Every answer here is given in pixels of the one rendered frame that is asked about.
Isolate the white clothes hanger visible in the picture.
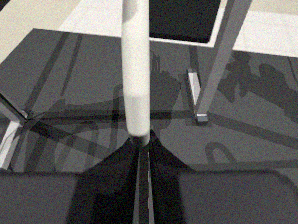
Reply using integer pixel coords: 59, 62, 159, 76
121, 0, 150, 224

